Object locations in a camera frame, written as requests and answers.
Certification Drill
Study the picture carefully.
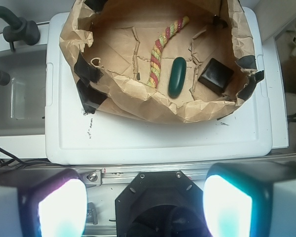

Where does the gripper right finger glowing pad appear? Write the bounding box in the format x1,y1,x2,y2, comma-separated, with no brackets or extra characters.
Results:
203,162,296,237

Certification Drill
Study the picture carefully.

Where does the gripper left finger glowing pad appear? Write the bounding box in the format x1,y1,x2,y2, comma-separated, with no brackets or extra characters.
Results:
0,168,87,237

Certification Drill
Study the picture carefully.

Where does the dark green plastic pickle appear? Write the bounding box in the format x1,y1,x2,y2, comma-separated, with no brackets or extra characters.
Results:
168,57,186,98

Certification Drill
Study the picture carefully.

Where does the white sink basin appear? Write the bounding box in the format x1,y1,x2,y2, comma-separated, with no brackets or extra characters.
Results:
0,44,47,136

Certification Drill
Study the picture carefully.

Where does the black square block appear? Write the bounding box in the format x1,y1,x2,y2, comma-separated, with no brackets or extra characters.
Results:
198,58,234,94

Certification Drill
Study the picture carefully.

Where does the black sink faucet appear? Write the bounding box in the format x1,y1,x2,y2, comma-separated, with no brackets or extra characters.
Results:
0,6,40,52

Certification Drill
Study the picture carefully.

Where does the aluminium extrusion rail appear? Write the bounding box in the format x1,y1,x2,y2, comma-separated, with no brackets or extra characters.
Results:
74,152,296,185

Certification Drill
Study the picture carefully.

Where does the metal corner bracket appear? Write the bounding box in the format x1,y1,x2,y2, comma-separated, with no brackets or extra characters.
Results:
80,170,102,187

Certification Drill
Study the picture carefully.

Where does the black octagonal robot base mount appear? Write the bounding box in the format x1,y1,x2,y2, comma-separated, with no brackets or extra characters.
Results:
115,170,210,237

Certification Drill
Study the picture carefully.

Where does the red yellow green rope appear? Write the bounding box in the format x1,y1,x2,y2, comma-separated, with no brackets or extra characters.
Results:
147,15,190,89

